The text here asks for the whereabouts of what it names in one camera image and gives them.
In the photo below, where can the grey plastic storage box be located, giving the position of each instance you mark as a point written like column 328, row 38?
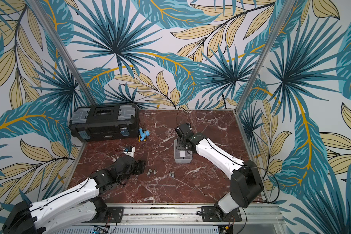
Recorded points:
column 181, row 156

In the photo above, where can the right metal frame post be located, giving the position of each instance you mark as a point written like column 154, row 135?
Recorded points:
column 265, row 51

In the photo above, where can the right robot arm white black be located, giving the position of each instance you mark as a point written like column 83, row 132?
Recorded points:
column 245, row 181

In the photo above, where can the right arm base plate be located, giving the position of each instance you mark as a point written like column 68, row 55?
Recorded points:
column 215, row 214

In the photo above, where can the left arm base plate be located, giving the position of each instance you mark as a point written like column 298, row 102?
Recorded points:
column 108, row 214

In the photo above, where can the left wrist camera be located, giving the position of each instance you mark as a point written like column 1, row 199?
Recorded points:
column 129, row 151

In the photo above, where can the left metal frame post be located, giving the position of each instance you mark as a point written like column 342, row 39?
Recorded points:
column 40, row 13

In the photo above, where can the aluminium rail front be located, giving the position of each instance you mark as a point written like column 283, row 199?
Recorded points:
column 255, row 216

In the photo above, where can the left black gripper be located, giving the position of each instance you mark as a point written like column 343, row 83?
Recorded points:
column 140, row 168

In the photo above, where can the black plastic toolbox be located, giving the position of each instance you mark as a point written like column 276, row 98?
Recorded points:
column 106, row 122

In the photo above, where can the blue toy figure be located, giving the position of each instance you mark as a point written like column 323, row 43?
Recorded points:
column 143, row 134

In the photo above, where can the metal frame post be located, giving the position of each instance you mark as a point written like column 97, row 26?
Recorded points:
column 265, row 51
column 40, row 13

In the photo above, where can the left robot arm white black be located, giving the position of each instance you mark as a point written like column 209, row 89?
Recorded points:
column 81, row 203

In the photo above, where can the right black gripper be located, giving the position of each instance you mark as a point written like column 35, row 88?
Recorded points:
column 182, row 143

